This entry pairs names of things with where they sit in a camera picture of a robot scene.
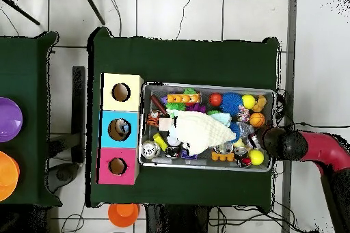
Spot cream knitted cloth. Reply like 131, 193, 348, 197
170, 109, 237, 156

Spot mint knitted cloth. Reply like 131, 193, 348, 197
211, 112, 232, 128

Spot silver mesh bin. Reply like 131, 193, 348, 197
137, 81, 278, 173

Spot wooden box with three holes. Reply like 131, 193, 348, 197
96, 72, 145, 186

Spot plain wooden cube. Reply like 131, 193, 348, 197
159, 117, 172, 132

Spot orange toy building block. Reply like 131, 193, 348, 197
166, 93, 202, 105

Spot tiger striped plush toy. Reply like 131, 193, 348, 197
146, 109, 161, 128

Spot dark green table cloth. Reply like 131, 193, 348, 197
85, 26, 281, 212
0, 31, 62, 206

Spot blue spiky rubber ball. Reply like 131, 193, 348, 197
219, 92, 244, 116

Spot yellow smooth ball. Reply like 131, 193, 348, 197
241, 94, 256, 110

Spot crushed red drink can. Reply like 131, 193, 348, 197
233, 146, 253, 169

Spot orange toy basketball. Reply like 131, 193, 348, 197
249, 112, 267, 129

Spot orange plastic cup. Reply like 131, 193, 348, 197
107, 203, 141, 228

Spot purple plastic plate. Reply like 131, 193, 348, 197
0, 96, 23, 143

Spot orange plastic bowl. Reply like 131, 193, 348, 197
0, 150, 21, 202

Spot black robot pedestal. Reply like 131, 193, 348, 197
144, 204, 211, 233

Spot black metal frame legs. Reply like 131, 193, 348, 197
0, 0, 106, 26

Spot black cable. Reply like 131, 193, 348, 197
275, 121, 350, 133

